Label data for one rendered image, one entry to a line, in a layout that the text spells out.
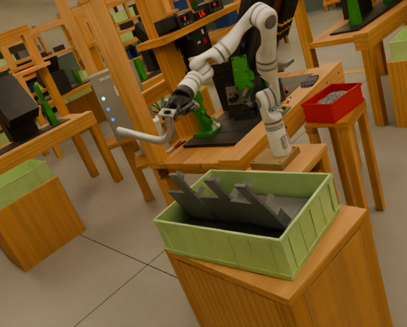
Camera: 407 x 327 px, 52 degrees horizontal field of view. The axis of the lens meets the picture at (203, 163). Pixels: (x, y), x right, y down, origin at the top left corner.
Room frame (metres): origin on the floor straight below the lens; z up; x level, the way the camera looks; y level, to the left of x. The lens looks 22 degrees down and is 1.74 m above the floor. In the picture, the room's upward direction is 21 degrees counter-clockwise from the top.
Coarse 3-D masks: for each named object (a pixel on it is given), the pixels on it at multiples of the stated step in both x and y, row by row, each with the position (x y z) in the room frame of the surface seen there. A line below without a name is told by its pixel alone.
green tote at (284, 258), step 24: (264, 192) 1.61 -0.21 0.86; (288, 192) 1.52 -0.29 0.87; (312, 192) 1.44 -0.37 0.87; (168, 216) 1.59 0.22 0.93; (312, 216) 1.25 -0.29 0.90; (168, 240) 1.51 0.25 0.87; (192, 240) 1.40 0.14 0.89; (216, 240) 1.31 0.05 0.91; (240, 240) 1.22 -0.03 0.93; (264, 240) 1.14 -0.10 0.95; (288, 240) 1.13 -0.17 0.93; (312, 240) 1.22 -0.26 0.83; (240, 264) 1.25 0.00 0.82; (264, 264) 1.17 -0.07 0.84; (288, 264) 1.10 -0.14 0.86
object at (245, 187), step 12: (240, 192) 1.23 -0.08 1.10; (252, 192) 1.21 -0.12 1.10; (240, 204) 1.31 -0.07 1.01; (252, 204) 1.26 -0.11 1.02; (264, 204) 1.23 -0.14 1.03; (252, 216) 1.34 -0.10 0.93; (264, 216) 1.28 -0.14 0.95; (276, 216) 1.25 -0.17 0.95; (288, 216) 1.35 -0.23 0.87; (276, 228) 1.31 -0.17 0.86
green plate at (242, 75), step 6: (246, 54) 2.59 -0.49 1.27; (234, 60) 2.64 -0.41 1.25; (240, 60) 2.60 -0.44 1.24; (246, 60) 2.57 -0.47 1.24; (234, 66) 2.64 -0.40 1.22; (240, 66) 2.60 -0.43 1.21; (246, 66) 2.57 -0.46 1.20; (234, 72) 2.64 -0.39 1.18; (240, 72) 2.60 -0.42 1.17; (246, 72) 2.57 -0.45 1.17; (252, 72) 2.61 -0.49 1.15; (234, 78) 2.64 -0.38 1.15; (240, 78) 2.60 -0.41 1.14; (246, 78) 2.57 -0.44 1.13; (252, 78) 2.60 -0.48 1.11; (240, 84) 2.60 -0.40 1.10; (246, 84) 2.57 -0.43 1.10
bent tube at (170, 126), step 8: (160, 112) 1.41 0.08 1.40; (168, 112) 1.42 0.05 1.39; (168, 120) 1.40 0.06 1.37; (120, 128) 1.55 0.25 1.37; (168, 128) 1.42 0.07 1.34; (128, 136) 1.53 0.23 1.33; (136, 136) 1.51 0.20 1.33; (144, 136) 1.50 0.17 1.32; (152, 136) 1.49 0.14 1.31; (160, 136) 1.48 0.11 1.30; (168, 136) 1.43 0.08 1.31; (160, 144) 1.47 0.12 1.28
